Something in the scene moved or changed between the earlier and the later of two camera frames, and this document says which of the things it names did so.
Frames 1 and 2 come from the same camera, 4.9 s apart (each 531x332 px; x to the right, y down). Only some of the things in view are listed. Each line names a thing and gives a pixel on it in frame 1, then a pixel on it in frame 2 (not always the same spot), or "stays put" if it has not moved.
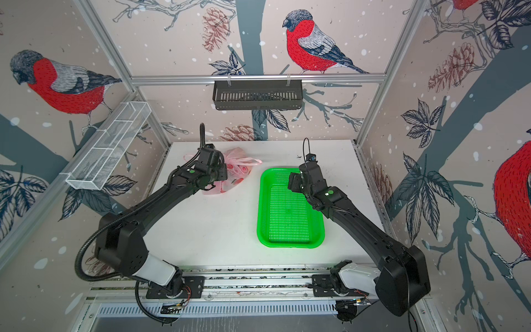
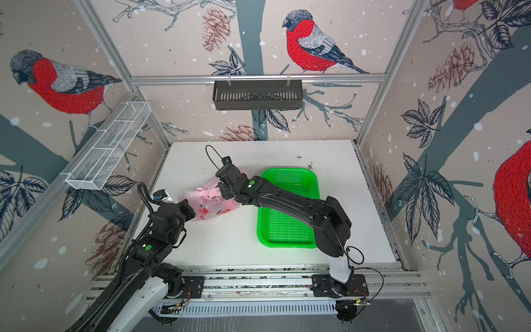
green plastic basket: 286,218 stays put
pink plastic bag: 238,166 -> 207,201
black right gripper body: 299,185 -> 227,192
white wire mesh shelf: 101,156 stays put
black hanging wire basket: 257,95 stays put
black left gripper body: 220,173 -> 184,214
